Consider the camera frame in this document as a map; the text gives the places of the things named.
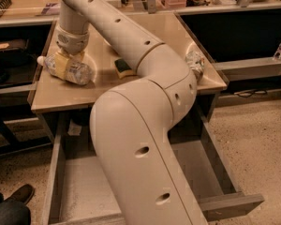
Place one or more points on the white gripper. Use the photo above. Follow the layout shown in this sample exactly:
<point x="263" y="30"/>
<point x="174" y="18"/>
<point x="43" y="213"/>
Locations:
<point x="72" y="42"/>

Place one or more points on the blue labelled plastic bottle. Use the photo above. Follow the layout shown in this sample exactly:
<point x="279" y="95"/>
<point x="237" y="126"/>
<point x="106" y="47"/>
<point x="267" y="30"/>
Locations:
<point x="78" y="72"/>

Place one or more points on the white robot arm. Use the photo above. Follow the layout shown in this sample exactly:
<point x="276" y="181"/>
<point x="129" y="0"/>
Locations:
<point x="130" y="123"/>

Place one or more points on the grey counter cabinet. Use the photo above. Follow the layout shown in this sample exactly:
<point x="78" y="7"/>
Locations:
<point x="55" y="95"/>

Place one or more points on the open grey wooden drawer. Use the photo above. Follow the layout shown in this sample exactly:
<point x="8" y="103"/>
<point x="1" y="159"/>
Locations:
<point x="78" y="192"/>

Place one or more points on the green and yellow sponge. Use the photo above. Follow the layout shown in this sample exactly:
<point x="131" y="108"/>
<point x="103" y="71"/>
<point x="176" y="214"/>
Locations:
<point x="123" y="69"/>

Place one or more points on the purple and white paper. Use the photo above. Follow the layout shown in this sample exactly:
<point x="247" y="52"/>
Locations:
<point x="51" y="9"/>

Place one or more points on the silver drink can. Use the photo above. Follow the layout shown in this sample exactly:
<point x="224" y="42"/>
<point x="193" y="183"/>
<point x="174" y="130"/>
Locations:
<point x="196" y="61"/>

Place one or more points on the brown shoe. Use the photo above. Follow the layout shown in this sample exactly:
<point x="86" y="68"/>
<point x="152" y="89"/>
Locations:
<point x="22" y="195"/>

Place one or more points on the dark trouser leg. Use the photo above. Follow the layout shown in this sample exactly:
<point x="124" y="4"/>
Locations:
<point x="12" y="213"/>

